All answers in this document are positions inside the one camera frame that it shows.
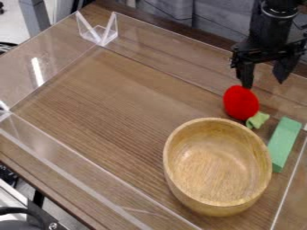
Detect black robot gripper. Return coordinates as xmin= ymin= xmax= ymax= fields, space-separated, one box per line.
xmin=229 ymin=39 xmax=307 ymax=89

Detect red plush strawberry green leaf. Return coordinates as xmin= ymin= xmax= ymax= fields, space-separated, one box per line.
xmin=222 ymin=85 xmax=269 ymax=129

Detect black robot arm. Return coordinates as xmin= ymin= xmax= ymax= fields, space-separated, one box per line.
xmin=229 ymin=0 xmax=307 ymax=89

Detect green rectangular block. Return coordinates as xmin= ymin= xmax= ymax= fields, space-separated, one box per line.
xmin=267 ymin=117 xmax=301 ymax=173

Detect wooden bowl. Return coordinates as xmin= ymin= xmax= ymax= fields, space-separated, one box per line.
xmin=162 ymin=118 xmax=272 ymax=217

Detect clear acrylic tray walls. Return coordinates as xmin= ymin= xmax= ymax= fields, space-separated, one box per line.
xmin=0 ymin=5 xmax=307 ymax=230

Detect clear acrylic corner bracket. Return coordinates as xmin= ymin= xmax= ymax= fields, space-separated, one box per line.
xmin=76 ymin=12 xmax=118 ymax=47

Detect black cable bottom left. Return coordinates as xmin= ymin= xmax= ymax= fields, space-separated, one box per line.
xmin=0 ymin=203 xmax=41 ymax=230

